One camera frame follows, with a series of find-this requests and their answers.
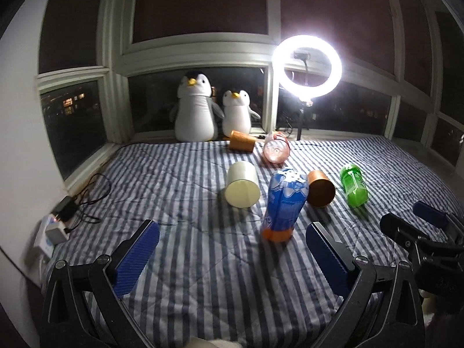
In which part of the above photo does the white ring light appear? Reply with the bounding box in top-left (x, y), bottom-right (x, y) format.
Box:
top-left (272, 35), bottom-right (343, 103)

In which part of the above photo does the small plush penguin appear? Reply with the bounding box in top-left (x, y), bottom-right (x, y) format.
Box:
top-left (222, 90), bottom-right (261, 137)

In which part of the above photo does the white power strip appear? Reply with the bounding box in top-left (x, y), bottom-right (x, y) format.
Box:
top-left (32, 214), bottom-right (59, 260)

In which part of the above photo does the copper brown cup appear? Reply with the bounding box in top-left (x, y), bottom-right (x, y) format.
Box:
top-left (228, 130), bottom-right (256, 153)
top-left (307, 170), bottom-right (336, 208)

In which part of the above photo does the pink red bottle cup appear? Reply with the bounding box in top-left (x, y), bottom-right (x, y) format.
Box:
top-left (263, 131), bottom-right (290, 164)

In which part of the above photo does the blue orange plastic bottle cup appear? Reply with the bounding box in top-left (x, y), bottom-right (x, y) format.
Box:
top-left (261, 168), bottom-right (309, 242)

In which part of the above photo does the black ring light tripod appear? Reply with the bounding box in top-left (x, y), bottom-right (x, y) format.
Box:
top-left (285, 51), bottom-right (311, 141)

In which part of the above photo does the green plastic bottle cup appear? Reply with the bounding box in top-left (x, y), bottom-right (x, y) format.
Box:
top-left (340, 164), bottom-right (369, 208)

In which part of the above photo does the cream white plastic cup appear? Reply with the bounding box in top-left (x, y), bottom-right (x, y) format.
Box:
top-left (225, 161), bottom-right (260, 208)

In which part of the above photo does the far copper brown cup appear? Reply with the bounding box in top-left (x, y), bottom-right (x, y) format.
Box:
top-left (228, 130), bottom-right (256, 153)

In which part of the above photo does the white charger plug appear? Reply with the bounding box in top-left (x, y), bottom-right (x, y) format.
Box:
top-left (46, 221), bottom-right (69, 245)

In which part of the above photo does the blue white striped quilt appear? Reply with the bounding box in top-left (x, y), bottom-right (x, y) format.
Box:
top-left (53, 136), bottom-right (463, 347)

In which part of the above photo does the black power adapter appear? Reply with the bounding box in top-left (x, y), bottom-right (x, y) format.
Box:
top-left (50, 196), bottom-right (78, 222)

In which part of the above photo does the near copper brown cup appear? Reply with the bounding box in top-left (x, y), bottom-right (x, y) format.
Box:
top-left (307, 170), bottom-right (336, 208)

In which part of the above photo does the large plush penguin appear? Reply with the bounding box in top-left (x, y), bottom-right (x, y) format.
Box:
top-left (170, 70), bottom-right (225, 142)

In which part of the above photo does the black cable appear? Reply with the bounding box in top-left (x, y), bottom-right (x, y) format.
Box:
top-left (64, 172), bottom-right (113, 233)

